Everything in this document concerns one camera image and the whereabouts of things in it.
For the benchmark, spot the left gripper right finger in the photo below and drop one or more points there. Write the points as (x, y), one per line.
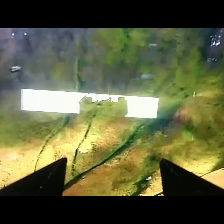
(181, 183)

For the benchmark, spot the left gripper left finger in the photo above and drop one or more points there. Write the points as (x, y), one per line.
(46, 181)

